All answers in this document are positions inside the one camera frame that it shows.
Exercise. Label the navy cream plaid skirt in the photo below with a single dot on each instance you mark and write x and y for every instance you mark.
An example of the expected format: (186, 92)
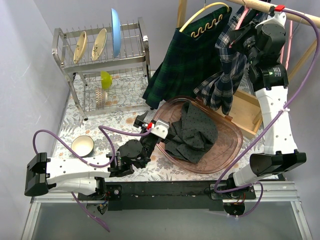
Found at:
(217, 90)

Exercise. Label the cream plate right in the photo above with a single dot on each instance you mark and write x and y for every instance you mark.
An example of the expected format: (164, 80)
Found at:
(99, 44)

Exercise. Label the cream plate left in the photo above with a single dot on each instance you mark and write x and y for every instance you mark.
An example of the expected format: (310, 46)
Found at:
(80, 47)

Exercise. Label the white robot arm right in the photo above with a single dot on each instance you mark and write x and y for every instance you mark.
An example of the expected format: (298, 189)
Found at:
(261, 43)

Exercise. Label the floral table mat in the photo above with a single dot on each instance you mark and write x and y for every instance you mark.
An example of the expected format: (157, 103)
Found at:
(160, 168)

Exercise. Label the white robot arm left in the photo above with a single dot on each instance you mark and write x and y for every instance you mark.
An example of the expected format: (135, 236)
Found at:
(87, 175)

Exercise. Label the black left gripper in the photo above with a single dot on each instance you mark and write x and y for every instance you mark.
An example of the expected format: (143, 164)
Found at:
(152, 136)

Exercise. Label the steel dish rack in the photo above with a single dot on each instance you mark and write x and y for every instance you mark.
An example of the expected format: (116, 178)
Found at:
(100, 81)

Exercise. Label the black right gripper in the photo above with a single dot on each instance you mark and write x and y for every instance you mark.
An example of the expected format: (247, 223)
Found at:
(240, 40)

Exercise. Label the yellow hanger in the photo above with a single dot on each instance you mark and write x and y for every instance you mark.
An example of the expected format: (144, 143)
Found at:
(200, 17)

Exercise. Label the patterned cup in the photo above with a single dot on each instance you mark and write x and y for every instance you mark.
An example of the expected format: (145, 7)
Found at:
(101, 97)

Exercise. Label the yellow-green bowl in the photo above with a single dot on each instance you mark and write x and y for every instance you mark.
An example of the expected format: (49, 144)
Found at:
(106, 80)

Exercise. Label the cream plate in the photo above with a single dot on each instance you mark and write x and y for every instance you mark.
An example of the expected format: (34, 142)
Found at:
(80, 47)
(99, 44)

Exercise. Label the cream bowl dark rim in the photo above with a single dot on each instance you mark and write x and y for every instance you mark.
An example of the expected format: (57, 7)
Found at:
(83, 146)

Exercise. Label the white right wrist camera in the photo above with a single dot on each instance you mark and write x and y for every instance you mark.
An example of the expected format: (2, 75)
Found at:
(278, 11)

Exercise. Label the blue plate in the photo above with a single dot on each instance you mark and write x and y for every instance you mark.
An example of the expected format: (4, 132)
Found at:
(116, 33)

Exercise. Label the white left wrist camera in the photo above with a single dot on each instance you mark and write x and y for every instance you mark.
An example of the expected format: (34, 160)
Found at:
(159, 128)

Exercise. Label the wooden clothes rack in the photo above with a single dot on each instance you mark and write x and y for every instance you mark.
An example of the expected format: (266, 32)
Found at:
(246, 112)

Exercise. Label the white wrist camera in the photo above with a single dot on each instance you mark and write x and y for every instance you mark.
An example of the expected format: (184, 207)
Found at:
(159, 128)
(278, 11)

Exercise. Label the pink wavy hanger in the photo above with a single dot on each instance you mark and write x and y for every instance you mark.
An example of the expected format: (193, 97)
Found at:
(242, 17)

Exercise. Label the pink transparent tray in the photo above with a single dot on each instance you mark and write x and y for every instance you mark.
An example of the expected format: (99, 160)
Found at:
(223, 152)

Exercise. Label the grey dotted skirt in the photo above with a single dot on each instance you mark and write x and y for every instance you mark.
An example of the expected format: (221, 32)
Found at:
(195, 134)

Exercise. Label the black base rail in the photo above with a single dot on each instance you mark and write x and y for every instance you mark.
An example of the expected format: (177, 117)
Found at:
(160, 195)

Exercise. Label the green tartan skirt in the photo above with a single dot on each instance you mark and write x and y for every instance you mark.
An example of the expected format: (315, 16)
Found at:
(190, 59)

